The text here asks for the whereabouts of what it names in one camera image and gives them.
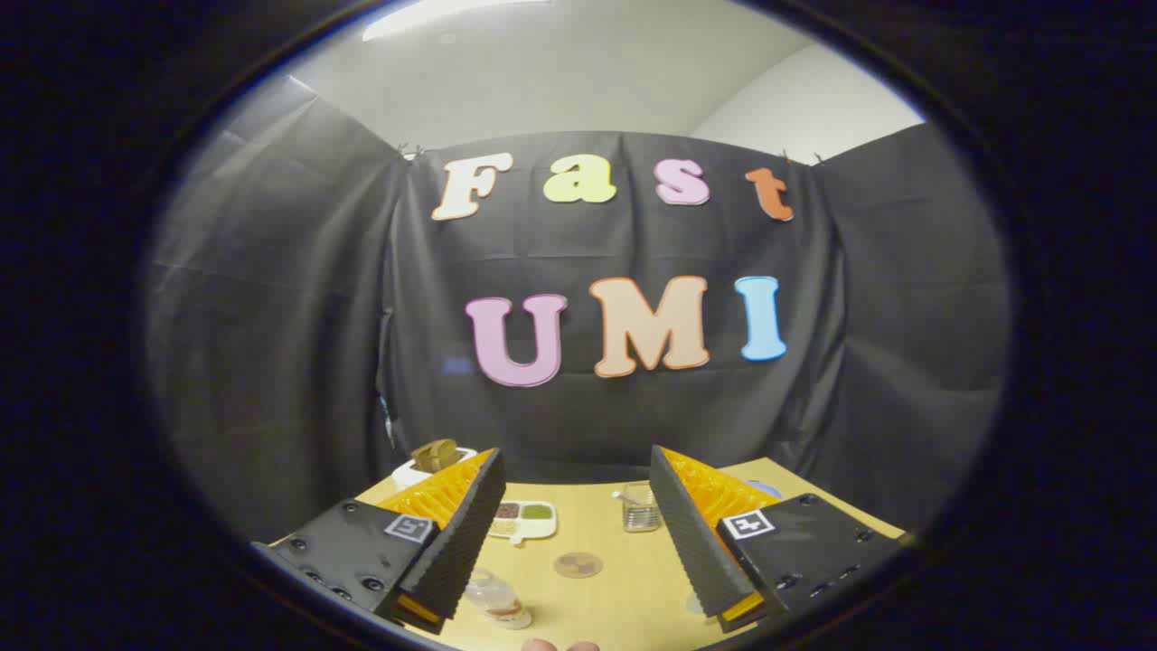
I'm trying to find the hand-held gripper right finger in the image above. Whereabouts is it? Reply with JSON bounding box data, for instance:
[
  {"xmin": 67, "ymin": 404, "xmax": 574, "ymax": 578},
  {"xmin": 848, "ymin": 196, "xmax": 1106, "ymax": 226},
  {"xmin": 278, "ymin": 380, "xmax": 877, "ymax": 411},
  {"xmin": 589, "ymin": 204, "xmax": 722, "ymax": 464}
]
[{"xmin": 649, "ymin": 445, "xmax": 905, "ymax": 634}]

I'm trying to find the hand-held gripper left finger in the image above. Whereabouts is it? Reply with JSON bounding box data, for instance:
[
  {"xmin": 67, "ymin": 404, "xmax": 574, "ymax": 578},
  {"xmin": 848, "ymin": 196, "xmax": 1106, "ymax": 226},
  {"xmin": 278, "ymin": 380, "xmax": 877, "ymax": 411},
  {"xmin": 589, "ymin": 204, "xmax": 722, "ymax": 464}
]
[{"xmin": 251, "ymin": 448, "xmax": 507, "ymax": 636}]

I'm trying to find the clear plastic juice bottle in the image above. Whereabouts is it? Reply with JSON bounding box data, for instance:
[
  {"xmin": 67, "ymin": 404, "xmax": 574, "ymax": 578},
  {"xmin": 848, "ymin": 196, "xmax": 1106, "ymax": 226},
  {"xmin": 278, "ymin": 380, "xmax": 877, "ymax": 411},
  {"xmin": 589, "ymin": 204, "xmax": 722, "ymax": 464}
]
[{"xmin": 463, "ymin": 568, "xmax": 534, "ymax": 631}]

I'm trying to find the ribbed clear glass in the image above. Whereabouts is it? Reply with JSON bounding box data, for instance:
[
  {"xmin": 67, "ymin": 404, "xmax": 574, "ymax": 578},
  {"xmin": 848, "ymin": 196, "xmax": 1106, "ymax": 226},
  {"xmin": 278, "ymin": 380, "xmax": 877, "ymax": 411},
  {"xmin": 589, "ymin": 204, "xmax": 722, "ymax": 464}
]
[{"xmin": 620, "ymin": 482, "xmax": 663, "ymax": 533}]

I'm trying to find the wooden table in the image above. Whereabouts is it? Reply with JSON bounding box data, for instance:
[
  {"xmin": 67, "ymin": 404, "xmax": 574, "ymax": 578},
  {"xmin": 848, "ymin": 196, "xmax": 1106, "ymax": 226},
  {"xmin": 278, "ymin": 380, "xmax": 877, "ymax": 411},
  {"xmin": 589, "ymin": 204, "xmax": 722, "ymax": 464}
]
[{"xmin": 271, "ymin": 457, "xmax": 914, "ymax": 651}]

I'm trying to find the white divided spice dish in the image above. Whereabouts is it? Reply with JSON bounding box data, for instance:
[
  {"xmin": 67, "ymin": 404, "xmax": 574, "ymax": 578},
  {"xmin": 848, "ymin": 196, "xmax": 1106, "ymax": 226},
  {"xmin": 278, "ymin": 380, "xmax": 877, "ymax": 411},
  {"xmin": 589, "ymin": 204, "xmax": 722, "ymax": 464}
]
[{"xmin": 486, "ymin": 500, "xmax": 558, "ymax": 546}]

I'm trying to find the brown wooden object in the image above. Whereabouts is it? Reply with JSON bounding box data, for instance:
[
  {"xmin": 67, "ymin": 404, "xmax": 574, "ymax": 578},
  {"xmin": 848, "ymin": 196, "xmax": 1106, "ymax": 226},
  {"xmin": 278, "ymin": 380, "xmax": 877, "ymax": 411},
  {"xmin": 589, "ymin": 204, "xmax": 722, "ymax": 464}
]
[{"xmin": 411, "ymin": 439, "xmax": 462, "ymax": 473}]

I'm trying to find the black backdrop cloth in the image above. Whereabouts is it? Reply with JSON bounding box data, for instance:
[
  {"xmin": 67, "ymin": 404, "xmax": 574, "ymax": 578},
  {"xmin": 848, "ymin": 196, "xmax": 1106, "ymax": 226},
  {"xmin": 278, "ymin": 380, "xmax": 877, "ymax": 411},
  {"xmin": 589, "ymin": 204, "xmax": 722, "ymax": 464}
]
[{"xmin": 145, "ymin": 77, "xmax": 1011, "ymax": 543}]

